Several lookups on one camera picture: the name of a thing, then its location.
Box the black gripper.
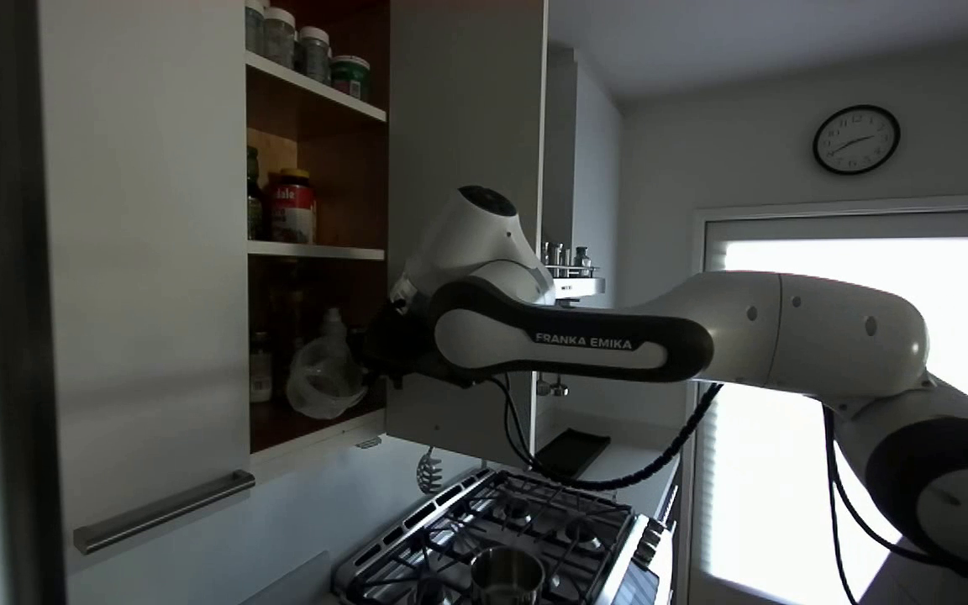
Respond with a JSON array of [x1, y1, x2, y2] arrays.
[[352, 299, 433, 391]]

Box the black gas stove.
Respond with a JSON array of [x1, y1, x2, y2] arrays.
[[331, 468, 670, 605]]

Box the green lid jar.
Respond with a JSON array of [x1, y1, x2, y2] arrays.
[[331, 52, 377, 100]]

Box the dark bottle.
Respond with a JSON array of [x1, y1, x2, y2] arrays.
[[242, 145, 268, 242]]

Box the dark grey tall panel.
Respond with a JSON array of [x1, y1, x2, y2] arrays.
[[0, 0, 69, 605]]

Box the steel bar cupboard handle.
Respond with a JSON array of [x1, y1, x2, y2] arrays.
[[72, 468, 260, 558]]

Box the black flat mat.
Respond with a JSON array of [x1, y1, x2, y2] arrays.
[[527, 428, 614, 489]]

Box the wooden cupboard with shelves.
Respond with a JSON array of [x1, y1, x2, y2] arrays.
[[242, 0, 393, 459]]

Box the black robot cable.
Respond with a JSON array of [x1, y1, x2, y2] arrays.
[[486, 372, 731, 497]]

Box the steel saucepan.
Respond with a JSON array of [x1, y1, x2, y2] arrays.
[[466, 544, 549, 605]]

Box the hanging slotted spoon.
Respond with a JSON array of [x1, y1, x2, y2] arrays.
[[415, 443, 451, 497]]

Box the white hinged cupboard door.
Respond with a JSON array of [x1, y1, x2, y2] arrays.
[[382, 0, 551, 468]]

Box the small bottle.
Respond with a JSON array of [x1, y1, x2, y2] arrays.
[[244, 333, 277, 407]]

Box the red label jar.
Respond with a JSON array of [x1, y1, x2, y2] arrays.
[[267, 164, 321, 246]]

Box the storage jar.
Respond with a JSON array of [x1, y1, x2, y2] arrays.
[[263, 4, 302, 69], [293, 23, 336, 84], [242, 0, 268, 55]]

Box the window with white blind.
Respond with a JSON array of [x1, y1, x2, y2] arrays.
[[693, 202, 968, 605]]

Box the round wall clock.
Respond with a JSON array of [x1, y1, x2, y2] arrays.
[[810, 100, 904, 178]]

